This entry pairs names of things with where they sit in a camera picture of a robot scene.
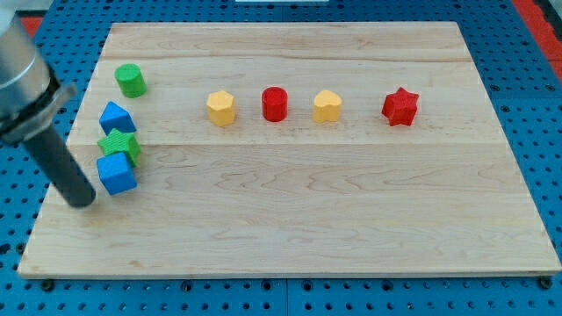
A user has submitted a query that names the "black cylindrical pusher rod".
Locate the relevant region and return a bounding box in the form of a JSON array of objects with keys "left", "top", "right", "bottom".
[{"left": 23, "top": 126, "right": 96, "bottom": 208}]

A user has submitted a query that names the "blue cube block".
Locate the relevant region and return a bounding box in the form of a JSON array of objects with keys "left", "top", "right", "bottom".
[{"left": 97, "top": 153, "right": 137, "bottom": 196}]

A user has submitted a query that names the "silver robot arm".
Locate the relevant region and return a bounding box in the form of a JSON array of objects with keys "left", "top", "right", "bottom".
[{"left": 1, "top": 8, "right": 96, "bottom": 208}]

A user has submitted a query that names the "green star block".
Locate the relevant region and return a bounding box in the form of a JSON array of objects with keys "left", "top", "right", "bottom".
[{"left": 97, "top": 128, "right": 141, "bottom": 168}]

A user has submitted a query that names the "blue triangle block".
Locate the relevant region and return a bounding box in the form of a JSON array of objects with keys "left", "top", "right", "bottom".
[{"left": 98, "top": 101, "right": 137, "bottom": 135}]

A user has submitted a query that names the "green cylinder block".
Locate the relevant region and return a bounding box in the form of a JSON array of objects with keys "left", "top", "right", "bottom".
[{"left": 114, "top": 63, "right": 148, "bottom": 98}]

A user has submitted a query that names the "yellow hexagon block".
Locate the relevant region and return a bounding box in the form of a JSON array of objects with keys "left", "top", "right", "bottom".
[{"left": 206, "top": 90, "right": 236, "bottom": 126}]

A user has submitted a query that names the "red cylinder block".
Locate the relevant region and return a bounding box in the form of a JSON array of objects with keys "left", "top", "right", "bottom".
[{"left": 262, "top": 86, "right": 288, "bottom": 122}]

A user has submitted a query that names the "wooden board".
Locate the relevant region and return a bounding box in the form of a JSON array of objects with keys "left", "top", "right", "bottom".
[{"left": 18, "top": 21, "right": 561, "bottom": 280}]

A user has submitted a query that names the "yellow heart block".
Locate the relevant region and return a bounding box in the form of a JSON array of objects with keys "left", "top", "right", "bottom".
[{"left": 313, "top": 90, "right": 342, "bottom": 123}]

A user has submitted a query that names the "red star block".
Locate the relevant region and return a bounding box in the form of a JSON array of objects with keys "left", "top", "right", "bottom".
[{"left": 381, "top": 87, "right": 420, "bottom": 126}]

